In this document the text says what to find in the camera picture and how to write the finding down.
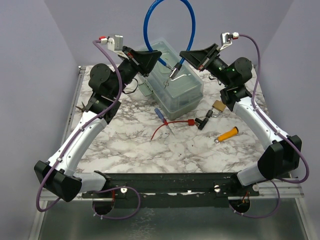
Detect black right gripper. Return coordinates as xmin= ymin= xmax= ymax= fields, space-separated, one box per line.
xmin=180 ymin=43 xmax=233 ymax=88

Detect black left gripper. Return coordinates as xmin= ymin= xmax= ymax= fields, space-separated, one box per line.
xmin=110 ymin=46 xmax=161 ymax=98

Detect blue cable lock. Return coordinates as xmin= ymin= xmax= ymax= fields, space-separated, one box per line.
xmin=142 ymin=0 xmax=197 ymax=80

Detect small silver key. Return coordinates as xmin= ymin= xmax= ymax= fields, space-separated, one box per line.
xmin=163 ymin=78 xmax=171 ymax=88

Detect red cable lock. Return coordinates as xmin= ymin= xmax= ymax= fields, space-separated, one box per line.
xmin=149 ymin=119 xmax=196 ymax=142

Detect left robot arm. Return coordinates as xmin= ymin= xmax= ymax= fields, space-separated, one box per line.
xmin=34 ymin=46 xmax=162 ymax=202

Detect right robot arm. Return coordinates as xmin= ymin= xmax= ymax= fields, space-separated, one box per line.
xmin=179 ymin=43 xmax=302 ymax=196

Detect black cylinder lock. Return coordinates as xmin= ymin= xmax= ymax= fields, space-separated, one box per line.
xmin=194 ymin=109 xmax=213 ymax=130

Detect clear plastic storage box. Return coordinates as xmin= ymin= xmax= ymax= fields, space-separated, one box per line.
xmin=136 ymin=37 xmax=204 ymax=120

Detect brass padlock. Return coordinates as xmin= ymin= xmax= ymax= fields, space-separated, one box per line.
xmin=211 ymin=100 xmax=226 ymax=118

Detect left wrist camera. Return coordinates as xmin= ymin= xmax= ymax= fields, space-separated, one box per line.
xmin=99 ymin=34 xmax=123 ymax=54

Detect blue handled screwdriver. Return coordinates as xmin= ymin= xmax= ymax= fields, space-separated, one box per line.
xmin=154 ymin=108 xmax=174 ymax=134

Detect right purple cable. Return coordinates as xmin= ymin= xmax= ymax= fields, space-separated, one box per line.
xmin=238 ymin=33 xmax=311 ymax=219

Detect purple cable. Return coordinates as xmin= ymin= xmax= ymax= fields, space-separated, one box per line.
xmin=238 ymin=33 xmax=311 ymax=219
xmin=36 ymin=39 xmax=141 ymax=221

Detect yellow handled pliers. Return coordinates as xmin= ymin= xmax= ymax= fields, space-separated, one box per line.
xmin=75 ymin=101 xmax=86 ymax=113

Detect orange handled tool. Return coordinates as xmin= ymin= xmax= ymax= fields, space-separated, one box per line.
xmin=214 ymin=126 xmax=239 ymax=143

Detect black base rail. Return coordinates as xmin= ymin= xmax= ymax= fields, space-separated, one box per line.
xmin=82 ymin=172 xmax=259 ymax=209

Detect aluminium frame rail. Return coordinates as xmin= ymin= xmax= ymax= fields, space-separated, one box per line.
xmin=27 ymin=65 xmax=311 ymax=240

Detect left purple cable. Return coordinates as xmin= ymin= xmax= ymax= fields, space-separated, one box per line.
xmin=36 ymin=39 xmax=141 ymax=221

